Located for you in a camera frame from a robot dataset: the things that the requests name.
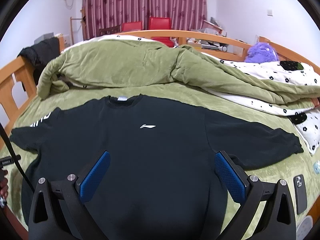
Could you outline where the wooden bed frame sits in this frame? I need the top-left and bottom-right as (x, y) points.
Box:
(1, 30), (319, 131)

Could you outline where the maroon patterned curtain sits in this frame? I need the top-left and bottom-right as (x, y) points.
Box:
(82, 0), (207, 39)

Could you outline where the person's left hand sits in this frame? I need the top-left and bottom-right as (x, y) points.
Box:
(1, 169), (9, 207)

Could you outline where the purple plush toy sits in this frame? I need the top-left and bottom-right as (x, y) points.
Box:
(244, 42), (279, 63)

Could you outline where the black jacket on headboard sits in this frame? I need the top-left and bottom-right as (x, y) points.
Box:
(18, 37), (60, 85)

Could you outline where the wooden coat rack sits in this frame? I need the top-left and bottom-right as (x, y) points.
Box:
(69, 7), (86, 44)

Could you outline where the clutter on desk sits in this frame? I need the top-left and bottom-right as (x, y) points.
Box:
(186, 20), (244, 55)

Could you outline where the white floral pillow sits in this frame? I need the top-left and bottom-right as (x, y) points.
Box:
(288, 108), (320, 156)

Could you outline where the black long-sleeve sweatshirt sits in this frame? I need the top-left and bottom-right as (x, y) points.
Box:
(10, 95), (303, 239)

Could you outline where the green fleece bed sheet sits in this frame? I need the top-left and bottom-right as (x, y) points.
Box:
(7, 82), (319, 231)

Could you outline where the green quilt with floral lining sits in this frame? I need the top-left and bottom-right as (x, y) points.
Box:
(37, 35), (319, 116)

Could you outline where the red chair left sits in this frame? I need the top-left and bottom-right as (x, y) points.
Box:
(121, 21), (143, 32)

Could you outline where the black cable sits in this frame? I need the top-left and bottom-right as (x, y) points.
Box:
(0, 122), (36, 193)

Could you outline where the black smartphone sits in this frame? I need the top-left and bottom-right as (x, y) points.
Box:
(293, 174), (308, 215)

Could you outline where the wall light switch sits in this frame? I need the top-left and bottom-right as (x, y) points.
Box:
(267, 9), (273, 16)

